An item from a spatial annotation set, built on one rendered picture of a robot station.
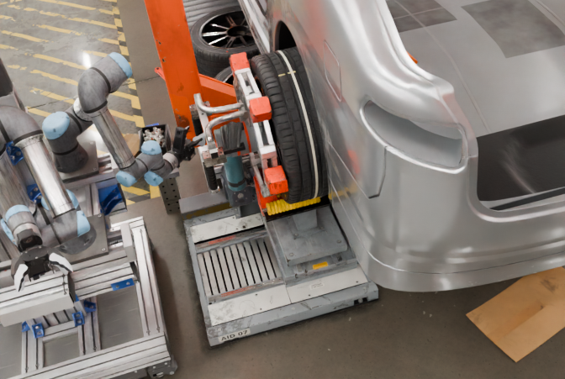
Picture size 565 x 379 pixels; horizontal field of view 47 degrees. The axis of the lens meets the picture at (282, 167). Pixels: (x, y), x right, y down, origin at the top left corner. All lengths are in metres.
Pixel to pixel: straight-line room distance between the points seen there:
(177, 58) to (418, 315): 1.64
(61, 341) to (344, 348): 1.26
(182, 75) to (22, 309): 1.26
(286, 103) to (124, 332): 1.27
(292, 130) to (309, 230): 0.83
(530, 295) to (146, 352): 1.78
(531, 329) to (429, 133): 1.54
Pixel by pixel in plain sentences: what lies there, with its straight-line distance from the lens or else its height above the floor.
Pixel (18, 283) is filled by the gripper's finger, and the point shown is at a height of 1.25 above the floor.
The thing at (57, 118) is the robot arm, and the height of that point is 1.05.
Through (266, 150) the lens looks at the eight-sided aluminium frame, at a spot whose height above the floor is 0.97.
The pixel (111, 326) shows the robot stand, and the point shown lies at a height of 0.21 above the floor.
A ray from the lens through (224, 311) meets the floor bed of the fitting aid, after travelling 3.19.
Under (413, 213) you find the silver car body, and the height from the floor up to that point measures 1.22.
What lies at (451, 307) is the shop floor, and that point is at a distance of 3.25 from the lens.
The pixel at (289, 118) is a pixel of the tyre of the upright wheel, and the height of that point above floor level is 1.07.
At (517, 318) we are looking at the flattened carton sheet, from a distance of 3.25.
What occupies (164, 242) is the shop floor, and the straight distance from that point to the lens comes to 3.67.
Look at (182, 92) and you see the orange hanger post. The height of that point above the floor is 0.86.
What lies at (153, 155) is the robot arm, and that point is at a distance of 2.72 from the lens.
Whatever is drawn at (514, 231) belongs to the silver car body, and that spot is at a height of 1.13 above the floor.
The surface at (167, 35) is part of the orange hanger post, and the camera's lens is 3.02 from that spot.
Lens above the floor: 2.60
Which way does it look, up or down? 41 degrees down
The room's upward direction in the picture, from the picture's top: 8 degrees counter-clockwise
